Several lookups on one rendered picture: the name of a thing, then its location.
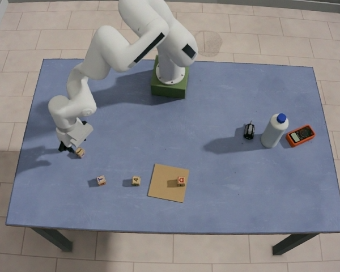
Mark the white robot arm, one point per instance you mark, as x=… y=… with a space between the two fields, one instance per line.
x=153 y=22

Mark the tan square mat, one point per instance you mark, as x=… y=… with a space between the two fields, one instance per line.
x=164 y=183

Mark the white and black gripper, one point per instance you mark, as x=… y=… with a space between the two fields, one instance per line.
x=64 y=139

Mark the orange digital multimeter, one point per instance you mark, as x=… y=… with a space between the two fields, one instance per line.
x=300 y=135

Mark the white plastic bottle with blue cap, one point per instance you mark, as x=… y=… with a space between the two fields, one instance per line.
x=274 y=130

